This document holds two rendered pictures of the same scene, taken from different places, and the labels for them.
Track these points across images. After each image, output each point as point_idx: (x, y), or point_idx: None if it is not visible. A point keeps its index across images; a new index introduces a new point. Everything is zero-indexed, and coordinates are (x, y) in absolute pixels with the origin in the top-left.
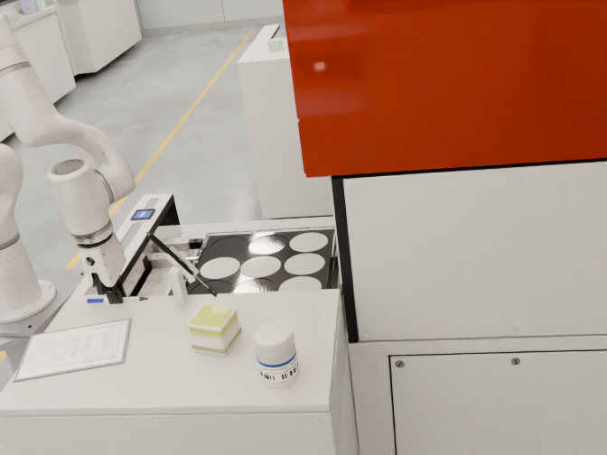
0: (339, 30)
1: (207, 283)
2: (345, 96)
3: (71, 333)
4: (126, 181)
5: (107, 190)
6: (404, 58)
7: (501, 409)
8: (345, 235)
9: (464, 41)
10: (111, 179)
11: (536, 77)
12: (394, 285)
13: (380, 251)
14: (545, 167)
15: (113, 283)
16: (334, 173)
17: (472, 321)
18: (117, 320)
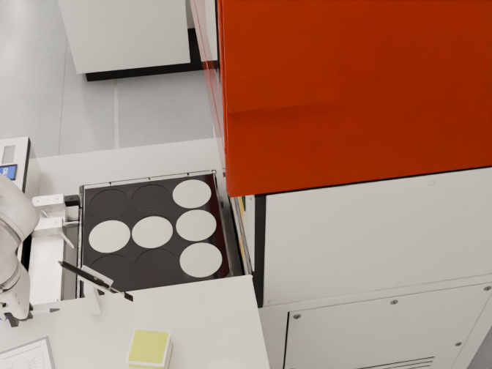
0: (281, 75)
1: (102, 258)
2: (279, 131)
3: None
4: (32, 222)
5: (15, 239)
6: (344, 97)
7: (375, 331)
8: (262, 237)
9: (405, 81)
10: (17, 225)
11: (464, 107)
12: (302, 266)
13: (293, 245)
14: (452, 174)
15: (27, 313)
16: (258, 192)
17: (364, 282)
18: (33, 340)
